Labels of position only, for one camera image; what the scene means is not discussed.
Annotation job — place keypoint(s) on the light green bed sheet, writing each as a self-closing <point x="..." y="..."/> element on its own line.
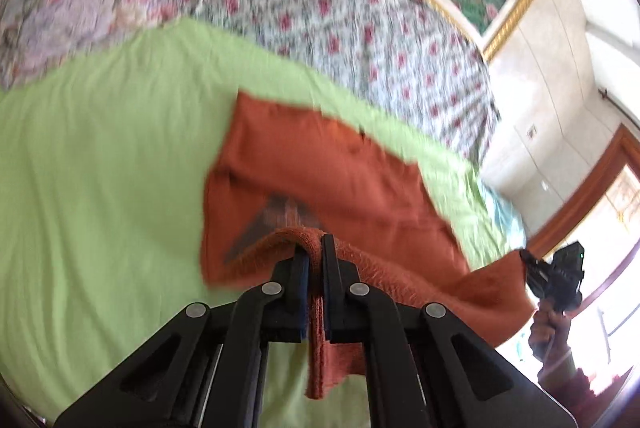
<point x="100" y="188"/>

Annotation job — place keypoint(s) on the brown wooden door frame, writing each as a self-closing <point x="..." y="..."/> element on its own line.
<point x="590" y="198"/>

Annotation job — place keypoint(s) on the pink floral blanket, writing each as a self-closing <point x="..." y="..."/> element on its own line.
<point x="75" y="3"/>

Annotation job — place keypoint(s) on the white wall switch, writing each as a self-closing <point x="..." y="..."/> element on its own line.
<point x="531" y="132"/>

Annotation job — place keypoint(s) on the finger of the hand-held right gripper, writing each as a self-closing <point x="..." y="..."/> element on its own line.
<point x="533" y="261"/>

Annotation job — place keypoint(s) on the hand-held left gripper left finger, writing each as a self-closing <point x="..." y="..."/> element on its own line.
<point x="299" y="288"/>

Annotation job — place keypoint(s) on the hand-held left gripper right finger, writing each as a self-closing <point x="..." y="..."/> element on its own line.
<point x="328" y="288"/>

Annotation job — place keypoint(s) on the person's right hand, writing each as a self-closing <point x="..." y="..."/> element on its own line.
<point x="547" y="333"/>

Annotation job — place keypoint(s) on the dark curtain rod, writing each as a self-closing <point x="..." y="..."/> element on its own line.
<point x="620" y="108"/>

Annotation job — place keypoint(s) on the person's right forearm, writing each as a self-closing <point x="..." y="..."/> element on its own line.
<point x="560" y="368"/>

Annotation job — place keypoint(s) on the red flower patterned quilt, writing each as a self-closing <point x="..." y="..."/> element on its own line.
<point x="320" y="8"/>

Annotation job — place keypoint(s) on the light blue cloth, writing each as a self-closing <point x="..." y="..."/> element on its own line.
<point x="502" y="210"/>

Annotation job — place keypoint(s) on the rust orange small garment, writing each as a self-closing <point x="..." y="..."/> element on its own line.
<point x="345" y="188"/>

